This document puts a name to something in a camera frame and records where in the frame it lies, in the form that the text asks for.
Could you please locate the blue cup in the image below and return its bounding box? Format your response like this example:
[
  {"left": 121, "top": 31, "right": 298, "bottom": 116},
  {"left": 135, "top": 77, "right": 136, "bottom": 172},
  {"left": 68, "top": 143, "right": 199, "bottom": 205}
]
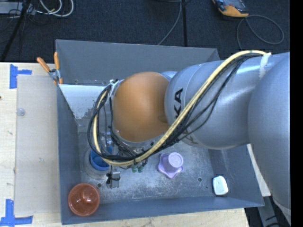
[{"left": 89, "top": 149, "right": 111, "bottom": 171}]

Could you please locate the grey metal bin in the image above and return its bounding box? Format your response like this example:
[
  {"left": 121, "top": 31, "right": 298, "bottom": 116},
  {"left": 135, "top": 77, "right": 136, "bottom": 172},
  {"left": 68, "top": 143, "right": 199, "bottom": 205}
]
[{"left": 54, "top": 39, "right": 266, "bottom": 226}]

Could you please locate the purple star-shaped cup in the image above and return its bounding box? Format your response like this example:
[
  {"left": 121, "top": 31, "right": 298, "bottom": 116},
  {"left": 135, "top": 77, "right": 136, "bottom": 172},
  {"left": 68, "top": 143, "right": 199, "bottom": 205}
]
[{"left": 157, "top": 152, "right": 185, "bottom": 180}]

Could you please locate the pale wood flat board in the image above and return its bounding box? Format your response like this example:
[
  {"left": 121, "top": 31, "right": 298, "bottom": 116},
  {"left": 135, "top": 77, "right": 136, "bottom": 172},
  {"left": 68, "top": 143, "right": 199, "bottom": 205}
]
[{"left": 13, "top": 74, "right": 61, "bottom": 218}]

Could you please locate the small white rounded block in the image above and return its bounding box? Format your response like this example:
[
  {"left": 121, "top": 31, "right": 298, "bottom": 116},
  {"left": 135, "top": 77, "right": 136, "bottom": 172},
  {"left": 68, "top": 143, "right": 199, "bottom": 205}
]
[{"left": 212, "top": 175, "right": 229, "bottom": 196}]

